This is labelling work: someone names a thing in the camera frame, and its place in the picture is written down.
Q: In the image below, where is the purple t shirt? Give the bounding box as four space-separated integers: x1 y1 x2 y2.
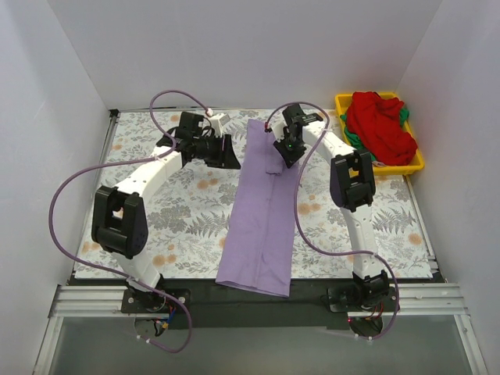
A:
216 119 299 298

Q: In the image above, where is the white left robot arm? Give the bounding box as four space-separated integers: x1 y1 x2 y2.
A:
91 112 241 313

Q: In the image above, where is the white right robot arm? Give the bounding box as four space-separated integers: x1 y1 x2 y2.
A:
265 102 390 311

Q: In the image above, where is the red t shirt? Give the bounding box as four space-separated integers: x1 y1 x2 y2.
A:
343 91 417 166

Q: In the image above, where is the green t shirt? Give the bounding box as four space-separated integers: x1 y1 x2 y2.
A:
343 106 410 166

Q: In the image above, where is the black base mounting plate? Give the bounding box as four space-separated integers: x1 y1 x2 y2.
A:
120 277 402 331

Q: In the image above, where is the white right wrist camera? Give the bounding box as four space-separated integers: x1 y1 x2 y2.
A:
264 120 288 142

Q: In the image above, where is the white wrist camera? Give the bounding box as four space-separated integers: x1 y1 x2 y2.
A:
264 120 288 142
205 109 230 134

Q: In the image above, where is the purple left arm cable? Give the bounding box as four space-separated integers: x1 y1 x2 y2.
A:
48 90 214 354

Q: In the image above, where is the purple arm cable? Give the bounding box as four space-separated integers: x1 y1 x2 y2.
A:
48 90 214 354
263 102 402 341

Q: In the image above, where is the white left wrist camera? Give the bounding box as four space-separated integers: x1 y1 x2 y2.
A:
205 109 230 134

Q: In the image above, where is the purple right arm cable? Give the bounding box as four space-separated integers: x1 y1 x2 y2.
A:
263 102 402 341

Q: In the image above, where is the aluminium frame rail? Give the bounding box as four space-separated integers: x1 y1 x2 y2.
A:
34 283 488 374

